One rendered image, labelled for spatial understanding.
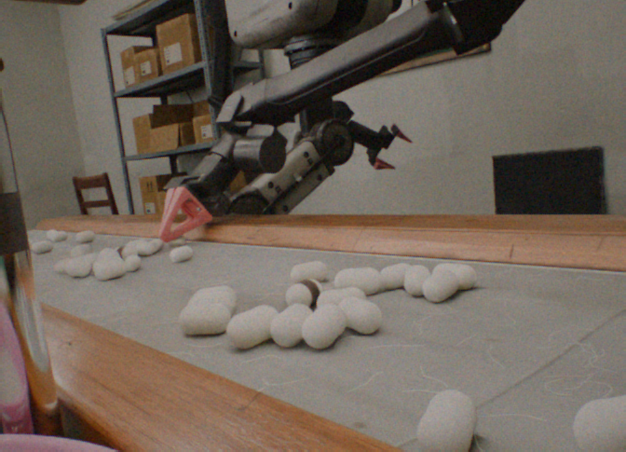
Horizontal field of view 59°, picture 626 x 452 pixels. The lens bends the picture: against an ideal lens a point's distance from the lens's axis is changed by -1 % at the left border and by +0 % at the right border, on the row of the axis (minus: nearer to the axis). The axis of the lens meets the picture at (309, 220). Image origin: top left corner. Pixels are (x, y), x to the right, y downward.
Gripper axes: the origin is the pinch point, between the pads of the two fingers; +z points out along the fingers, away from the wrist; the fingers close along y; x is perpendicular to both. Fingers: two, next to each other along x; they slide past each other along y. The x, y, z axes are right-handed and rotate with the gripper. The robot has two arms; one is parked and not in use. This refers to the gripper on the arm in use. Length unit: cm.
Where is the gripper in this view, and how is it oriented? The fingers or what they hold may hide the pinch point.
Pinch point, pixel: (165, 235)
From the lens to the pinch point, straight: 83.3
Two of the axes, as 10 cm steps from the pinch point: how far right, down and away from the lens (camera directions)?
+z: -4.9, 7.5, -4.5
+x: 5.6, 6.7, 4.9
